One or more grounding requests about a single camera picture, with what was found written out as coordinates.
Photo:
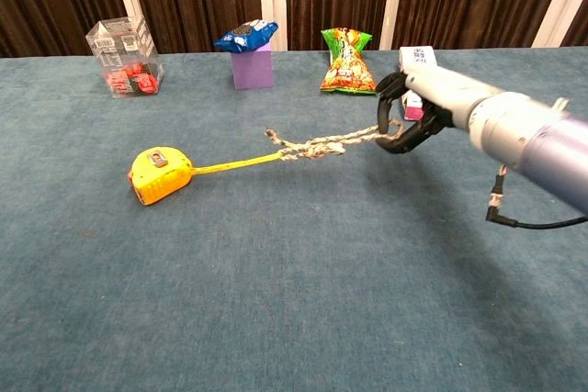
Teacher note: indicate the white pink carton box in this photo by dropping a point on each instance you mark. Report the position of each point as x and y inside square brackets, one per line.
[418, 56]

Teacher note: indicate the green snack bag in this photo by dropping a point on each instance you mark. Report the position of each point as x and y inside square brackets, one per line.
[347, 63]

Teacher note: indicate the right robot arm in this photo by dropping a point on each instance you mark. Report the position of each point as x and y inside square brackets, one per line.
[533, 135]

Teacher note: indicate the blue snack bag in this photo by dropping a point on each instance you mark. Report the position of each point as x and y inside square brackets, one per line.
[245, 37]

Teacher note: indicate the clear plastic box red items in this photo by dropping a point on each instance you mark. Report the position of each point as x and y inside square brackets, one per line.
[124, 59]

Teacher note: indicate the purple block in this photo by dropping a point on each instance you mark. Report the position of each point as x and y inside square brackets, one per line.
[252, 68]

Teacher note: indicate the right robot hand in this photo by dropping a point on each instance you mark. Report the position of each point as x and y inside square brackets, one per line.
[441, 89]

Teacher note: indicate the yellow tape measure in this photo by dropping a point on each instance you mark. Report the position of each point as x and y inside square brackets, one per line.
[161, 175]

